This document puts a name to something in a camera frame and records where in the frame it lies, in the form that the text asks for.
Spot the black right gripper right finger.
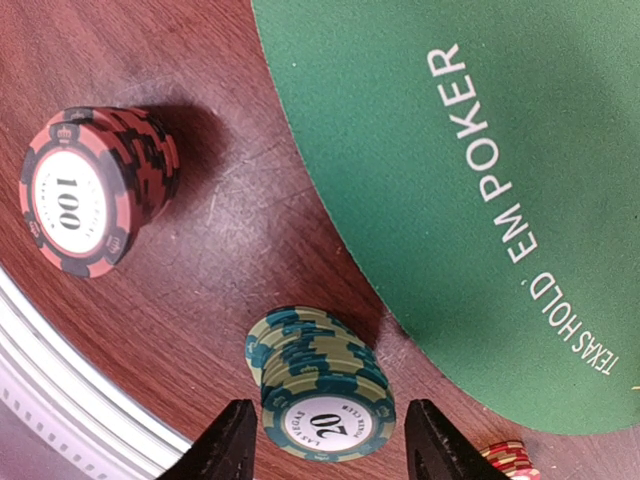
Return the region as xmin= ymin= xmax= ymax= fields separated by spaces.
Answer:
xmin=404 ymin=399 xmax=508 ymax=480

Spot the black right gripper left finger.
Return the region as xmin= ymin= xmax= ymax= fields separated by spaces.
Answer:
xmin=167 ymin=400 xmax=257 ymax=480

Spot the orange chip stack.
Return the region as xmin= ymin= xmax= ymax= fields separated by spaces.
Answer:
xmin=480 ymin=440 xmax=541 ymax=480

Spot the green chip stack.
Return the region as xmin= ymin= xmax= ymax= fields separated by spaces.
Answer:
xmin=245 ymin=306 xmax=396 ymax=463

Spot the red black chip stack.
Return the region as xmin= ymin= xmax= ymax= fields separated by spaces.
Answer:
xmin=19 ymin=106 xmax=180 ymax=278

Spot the round green poker mat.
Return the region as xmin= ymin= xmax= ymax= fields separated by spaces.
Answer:
xmin=253 ymin=1 xmax=639 ymax=435

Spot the metal front rail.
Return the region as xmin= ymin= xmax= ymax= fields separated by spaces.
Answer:
xmin=1 ymin=273 xmax=192 ymax=479

